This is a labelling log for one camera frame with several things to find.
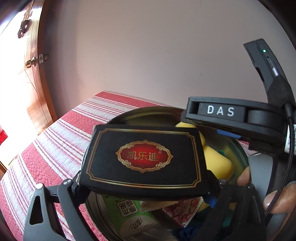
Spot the pink marshmallow packet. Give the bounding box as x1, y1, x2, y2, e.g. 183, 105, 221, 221
138, 196, 204, 227

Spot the brass door knob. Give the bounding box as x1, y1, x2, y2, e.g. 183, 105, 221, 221
25, 54, 50, 68

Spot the wooden door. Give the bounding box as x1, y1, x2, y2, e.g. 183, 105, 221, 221
1, 1, 57, 133

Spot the person's hand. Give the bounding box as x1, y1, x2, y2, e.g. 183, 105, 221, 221
237, 165, 296, 215

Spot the blue knotted cloth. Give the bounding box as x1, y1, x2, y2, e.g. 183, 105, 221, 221
177, 223, 202, 241

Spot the round metal tin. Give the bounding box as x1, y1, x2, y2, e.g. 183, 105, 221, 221
84, 106, 258, 241

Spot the red striped tablecloth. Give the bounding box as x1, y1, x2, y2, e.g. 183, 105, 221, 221
1, 91, 159, 240

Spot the black gift box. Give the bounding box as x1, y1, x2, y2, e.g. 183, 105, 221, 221
79, 124, 209, 200

